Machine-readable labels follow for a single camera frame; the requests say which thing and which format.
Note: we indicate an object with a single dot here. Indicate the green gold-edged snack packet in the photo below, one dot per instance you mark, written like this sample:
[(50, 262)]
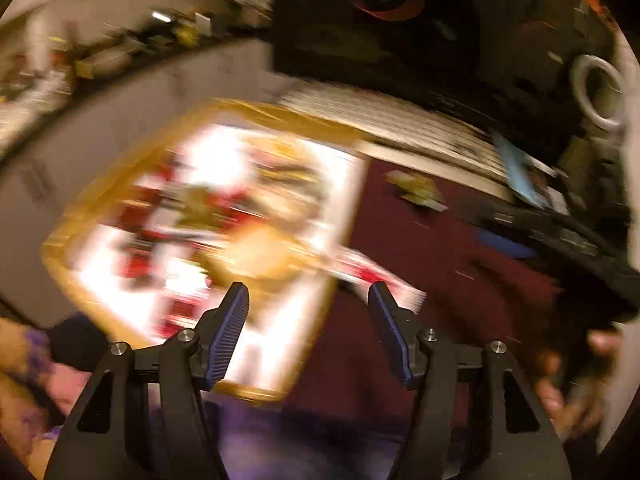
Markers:
[(415, 190)]

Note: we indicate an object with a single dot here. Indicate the maroon tablecloth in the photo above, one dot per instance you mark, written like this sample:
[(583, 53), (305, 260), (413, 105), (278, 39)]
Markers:
[(380, 230)]

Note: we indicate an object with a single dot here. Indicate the person's right hand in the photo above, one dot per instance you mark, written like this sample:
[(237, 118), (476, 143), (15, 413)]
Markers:
[(555, 395)]

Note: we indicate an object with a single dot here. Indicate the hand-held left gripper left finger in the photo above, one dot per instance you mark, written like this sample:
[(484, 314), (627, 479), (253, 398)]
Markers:
[(227, 335)]

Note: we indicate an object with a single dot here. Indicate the blue card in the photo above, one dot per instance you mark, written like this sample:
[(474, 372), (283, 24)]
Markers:
[(520, 175)]

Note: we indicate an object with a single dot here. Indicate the tan cloth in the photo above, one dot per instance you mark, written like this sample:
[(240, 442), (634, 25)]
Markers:
[(20, 350)]

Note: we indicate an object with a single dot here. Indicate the gold cardboard box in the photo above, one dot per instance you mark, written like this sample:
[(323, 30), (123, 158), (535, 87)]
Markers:
[(215, 155)]

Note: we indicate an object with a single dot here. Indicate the white grey keyboard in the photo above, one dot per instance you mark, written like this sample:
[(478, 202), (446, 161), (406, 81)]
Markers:
[(390, 120)]

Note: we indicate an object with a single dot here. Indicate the small red-white snack packet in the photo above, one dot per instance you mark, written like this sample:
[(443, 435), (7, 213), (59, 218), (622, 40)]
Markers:
[(375, 272)]

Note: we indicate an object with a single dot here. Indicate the yellow snack packet red label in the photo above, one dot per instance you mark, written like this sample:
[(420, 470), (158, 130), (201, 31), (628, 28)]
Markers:
[(285, 160)]

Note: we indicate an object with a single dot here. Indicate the pile of red-green packets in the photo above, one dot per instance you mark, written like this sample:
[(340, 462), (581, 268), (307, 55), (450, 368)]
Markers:
[(150, 195)]

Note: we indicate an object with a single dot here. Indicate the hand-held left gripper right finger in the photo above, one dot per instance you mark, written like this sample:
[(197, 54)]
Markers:
[(390, 335)]

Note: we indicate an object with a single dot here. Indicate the black monitor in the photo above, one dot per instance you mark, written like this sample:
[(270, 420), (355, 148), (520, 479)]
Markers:
[(450, 50)]

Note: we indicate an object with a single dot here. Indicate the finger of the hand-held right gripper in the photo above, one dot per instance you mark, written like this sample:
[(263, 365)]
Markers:
[(500, 245)]

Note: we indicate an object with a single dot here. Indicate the tan snack packet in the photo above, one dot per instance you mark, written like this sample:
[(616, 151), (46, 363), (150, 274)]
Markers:
[(260, 255)]

